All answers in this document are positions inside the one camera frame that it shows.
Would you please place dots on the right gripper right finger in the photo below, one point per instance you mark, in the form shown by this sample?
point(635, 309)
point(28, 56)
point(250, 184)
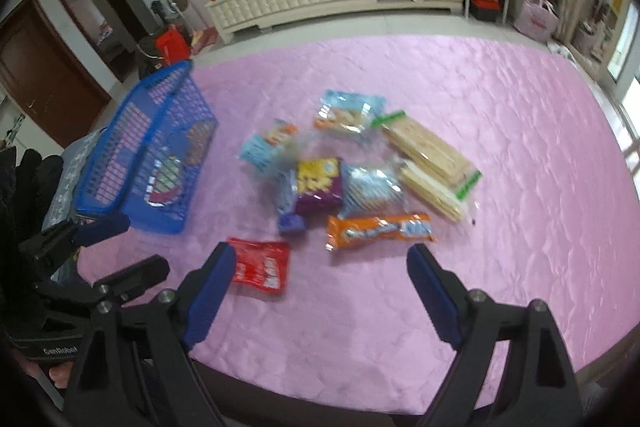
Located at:
point(538, 386)

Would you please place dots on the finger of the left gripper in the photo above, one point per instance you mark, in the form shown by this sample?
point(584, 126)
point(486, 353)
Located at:
point(130, 283)
point(52, 247)

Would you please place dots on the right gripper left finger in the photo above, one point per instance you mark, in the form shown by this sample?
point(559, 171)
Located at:
point(134, 368)

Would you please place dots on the blue plastic basket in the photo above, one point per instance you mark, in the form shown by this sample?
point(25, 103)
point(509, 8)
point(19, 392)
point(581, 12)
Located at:
point(120, 165)

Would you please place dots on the small red snack packet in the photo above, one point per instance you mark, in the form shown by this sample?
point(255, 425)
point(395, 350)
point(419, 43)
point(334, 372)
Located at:
point(261, 265)

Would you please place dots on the blue wafer stick packet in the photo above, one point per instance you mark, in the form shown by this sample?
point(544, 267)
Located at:
point(290, 222)

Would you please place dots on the light blue cat snack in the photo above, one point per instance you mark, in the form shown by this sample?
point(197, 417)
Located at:
point(273, 149)

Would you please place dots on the purple yellow chip packet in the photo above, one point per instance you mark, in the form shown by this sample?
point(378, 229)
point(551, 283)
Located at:
point(318, 185)

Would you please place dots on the orange snack bar packet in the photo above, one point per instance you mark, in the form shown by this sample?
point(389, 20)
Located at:
point(352, 232)

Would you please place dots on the small cracker pack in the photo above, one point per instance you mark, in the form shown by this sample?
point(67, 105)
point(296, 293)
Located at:
point(431, 191)

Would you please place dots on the clear blue biscuit packet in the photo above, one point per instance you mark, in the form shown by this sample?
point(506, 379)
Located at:
point(370, 190)

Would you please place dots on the large cracker pack green ends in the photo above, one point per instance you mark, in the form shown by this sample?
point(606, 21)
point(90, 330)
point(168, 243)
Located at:
point(429, 153)

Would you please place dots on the light blue cracker packet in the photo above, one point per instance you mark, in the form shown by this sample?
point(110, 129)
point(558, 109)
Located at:
point(348, 113)

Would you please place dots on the red white snack packet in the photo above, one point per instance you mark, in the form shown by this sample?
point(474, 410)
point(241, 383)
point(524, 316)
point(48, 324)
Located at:
point(185, 148)

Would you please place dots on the left hand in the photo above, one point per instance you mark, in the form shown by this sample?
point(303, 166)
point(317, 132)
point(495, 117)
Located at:
point(59, 375)

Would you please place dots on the grey chair cover with crown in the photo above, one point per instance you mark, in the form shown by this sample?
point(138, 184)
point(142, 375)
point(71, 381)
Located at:
point(75, 160)

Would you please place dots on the brown wooden door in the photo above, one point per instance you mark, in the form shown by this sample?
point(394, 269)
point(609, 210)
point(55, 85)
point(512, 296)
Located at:
point(44, 77)

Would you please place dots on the black bag on floor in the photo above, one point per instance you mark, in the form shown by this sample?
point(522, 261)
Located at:
point(148, 58)

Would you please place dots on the red bag on floor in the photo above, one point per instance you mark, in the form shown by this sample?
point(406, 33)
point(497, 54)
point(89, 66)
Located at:
point(172, 46)

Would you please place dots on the broom and dustpan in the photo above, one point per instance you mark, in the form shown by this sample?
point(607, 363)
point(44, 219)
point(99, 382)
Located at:
point(204, 35)

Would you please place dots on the pink white shopping bag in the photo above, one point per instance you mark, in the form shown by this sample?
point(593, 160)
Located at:
point(537, 20)

